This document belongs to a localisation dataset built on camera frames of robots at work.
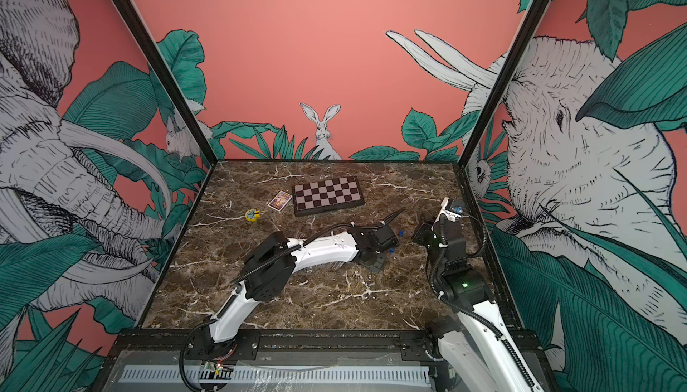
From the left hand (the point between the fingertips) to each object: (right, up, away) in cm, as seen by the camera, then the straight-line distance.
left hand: (377, 258), depth 90 cm
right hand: (+11, +18, -17) cm, 27 cm away
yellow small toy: (-47, +14, +11) cm, 50 cm away
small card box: (-38, +19, +14) cm, 44 cm away
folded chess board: (-18, +21, +16) cm, 32 cm away
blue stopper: (+2, +7, -16) cm, 18 cm away
